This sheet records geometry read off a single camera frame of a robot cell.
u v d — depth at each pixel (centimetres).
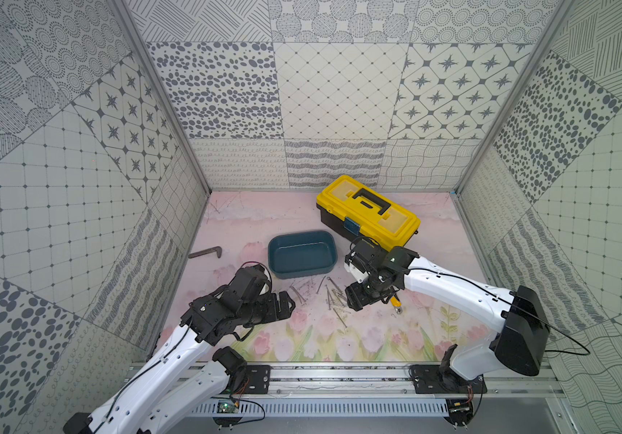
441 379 66
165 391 44
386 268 56
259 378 73
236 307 53
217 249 101
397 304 88
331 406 65
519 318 42
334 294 90
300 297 90
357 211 91
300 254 102
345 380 76
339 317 86
